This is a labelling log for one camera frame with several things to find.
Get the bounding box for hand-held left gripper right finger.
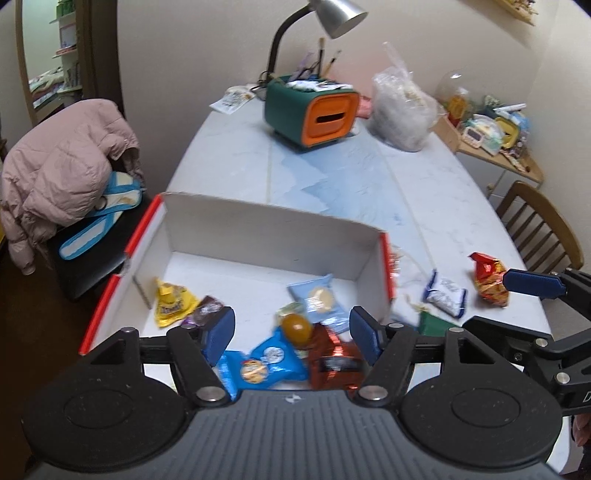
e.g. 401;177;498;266
349;306;513;407

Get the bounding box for light blue biscuit packet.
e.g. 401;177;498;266
287;274;349;335

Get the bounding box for clear candy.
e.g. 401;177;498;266
388;247;432;319

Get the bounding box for blue white striped bag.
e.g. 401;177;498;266
59;172;144;260

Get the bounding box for pink puffer jacket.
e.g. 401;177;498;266
0;98;141;275

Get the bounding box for green snack packet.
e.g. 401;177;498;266
418;311;455;337

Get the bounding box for white cabinet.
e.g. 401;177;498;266
457;152;513;208

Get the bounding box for grey desk lamp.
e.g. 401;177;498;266
267;0;369;88

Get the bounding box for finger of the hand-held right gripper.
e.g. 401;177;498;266
502;269;591;305
462;316;556;365

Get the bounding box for wooden wall shelf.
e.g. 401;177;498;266
496;0;539;26

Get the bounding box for white wipes pack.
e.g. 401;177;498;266
478;117;504;155

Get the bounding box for white cardboard box red edges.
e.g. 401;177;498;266
78;191;398;398

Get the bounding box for white bookshelf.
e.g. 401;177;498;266
28;0;86;112

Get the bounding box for white paper cards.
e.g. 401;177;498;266
210;84;257;114

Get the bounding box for white blue snack packet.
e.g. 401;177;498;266
424;269;468;319

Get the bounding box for green orange desk organizer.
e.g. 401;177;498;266
264;76;361;153

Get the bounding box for golden round candy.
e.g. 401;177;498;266
276;302;315;347

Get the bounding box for dark red foil packet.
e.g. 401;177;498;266
307;323;365;392

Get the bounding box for wooden slatted chair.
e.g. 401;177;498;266
495;181;585;273

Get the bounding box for clear glass dome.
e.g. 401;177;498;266
436;69;474;127

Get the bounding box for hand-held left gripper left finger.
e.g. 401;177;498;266
76;306;236;407

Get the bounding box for purple brown candy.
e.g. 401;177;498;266
182;295;225;330

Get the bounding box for wooden side shelf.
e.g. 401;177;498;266
431;113;546;183

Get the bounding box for blue cookie packet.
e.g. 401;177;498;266
217;327;309;401

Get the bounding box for yellow snack packet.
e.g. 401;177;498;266
154;277;201;329

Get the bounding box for clear plastic bag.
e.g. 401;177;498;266
370;41;441;153

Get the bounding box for red fried snack bag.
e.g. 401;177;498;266
468;251;511;308

